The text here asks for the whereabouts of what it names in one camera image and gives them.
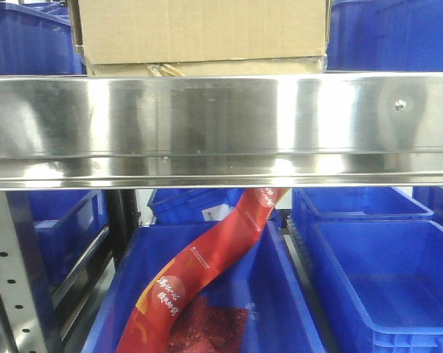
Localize blue bin right lower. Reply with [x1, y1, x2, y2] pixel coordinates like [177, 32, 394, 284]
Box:
[308, 221, 443, 352]

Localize blue bin upper right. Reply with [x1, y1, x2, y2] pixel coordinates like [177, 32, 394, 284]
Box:
[327, 1, 443, 72]

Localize perforated steel shelf post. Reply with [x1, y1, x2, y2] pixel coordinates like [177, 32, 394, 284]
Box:
[0, 191, 63, 352]

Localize blue bin centre lower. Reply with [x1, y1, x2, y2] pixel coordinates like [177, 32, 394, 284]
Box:
[82, 222, 325, 352]

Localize blue bin rear right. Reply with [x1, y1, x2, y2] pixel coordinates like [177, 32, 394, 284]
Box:
[291, 187, 434, 235]

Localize red printed banner strip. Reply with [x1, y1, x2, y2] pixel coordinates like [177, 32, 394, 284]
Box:
[116, 188, 287, 352]

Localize blue bin rear centre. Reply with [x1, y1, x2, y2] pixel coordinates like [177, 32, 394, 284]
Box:
[147, 188, 285, 229]

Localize stainless steel shelf beam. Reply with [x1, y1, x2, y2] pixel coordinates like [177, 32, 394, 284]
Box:
[0, 72, 443, 190]

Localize blue bin upper left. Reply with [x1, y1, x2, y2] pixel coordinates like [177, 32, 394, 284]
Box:
[0, 1, 85, 75]

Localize blue bin left lower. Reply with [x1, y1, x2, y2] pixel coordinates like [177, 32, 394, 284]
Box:
[26, 189, 109, 288]

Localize crumpled clear packing tape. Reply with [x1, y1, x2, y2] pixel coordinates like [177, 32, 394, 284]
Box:
[145, 63, 185, 77]

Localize blue bin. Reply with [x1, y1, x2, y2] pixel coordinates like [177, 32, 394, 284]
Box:
[308, 221, 443, 352]
[0, 1, 85, 75]
[327, 1, 443, 72]
[26, 189, 109, 288]
[147, 188, 285, 229]
[291, 187, 434, 235]
[82, 222, 325, 352]

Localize large brown cardboard box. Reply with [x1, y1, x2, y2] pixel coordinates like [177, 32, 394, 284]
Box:
[68, 1, 332, 77]

